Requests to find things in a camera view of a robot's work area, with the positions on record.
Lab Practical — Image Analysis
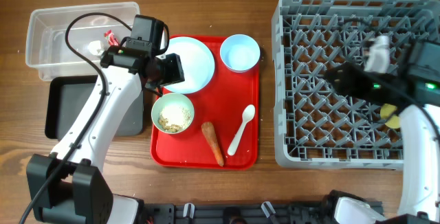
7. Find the white plastic spoon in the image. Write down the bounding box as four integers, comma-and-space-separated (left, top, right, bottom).
227, 104, 256, 156

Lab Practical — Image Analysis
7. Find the yellow plastic cup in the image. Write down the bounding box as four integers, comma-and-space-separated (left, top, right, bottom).
379, 104, 401, 129

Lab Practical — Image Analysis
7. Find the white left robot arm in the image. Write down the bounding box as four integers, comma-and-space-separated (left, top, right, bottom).
21, 14, 184, 223

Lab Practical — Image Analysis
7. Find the clear plastic waste bin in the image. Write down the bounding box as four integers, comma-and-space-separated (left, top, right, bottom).
25, 2, 140, 81

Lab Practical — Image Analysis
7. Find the black rectangular tray bin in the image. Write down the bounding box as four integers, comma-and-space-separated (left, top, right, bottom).
45, 76, 144, 140

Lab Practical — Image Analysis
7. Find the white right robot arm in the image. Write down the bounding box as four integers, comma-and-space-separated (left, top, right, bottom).
324, 36, 439, 223

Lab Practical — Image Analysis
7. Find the red plastic serving tray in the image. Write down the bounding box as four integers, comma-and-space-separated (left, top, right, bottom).
151, 35, 259, 170

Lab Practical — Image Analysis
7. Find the green bowl with food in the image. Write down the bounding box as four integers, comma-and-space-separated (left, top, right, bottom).
151, 93, 195, 135

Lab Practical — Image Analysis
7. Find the white tissue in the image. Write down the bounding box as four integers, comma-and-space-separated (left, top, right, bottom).
87, 41, 105, 57

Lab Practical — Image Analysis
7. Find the red snack wrapper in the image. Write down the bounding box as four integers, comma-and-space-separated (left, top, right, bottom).
104, 30, 120, 46

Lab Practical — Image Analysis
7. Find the orange carrot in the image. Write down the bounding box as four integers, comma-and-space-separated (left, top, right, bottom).
201, 122, 225, 167

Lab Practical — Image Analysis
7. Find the grey plastic dishwasher rack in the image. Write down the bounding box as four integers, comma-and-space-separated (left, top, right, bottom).
272, 0, 439, 170

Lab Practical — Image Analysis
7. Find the light blue plate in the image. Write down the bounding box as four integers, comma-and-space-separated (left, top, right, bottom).
165, 36, 215, 94

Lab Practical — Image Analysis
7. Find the light blue bowl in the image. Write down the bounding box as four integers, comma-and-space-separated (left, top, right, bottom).
220, 34, 261, 73

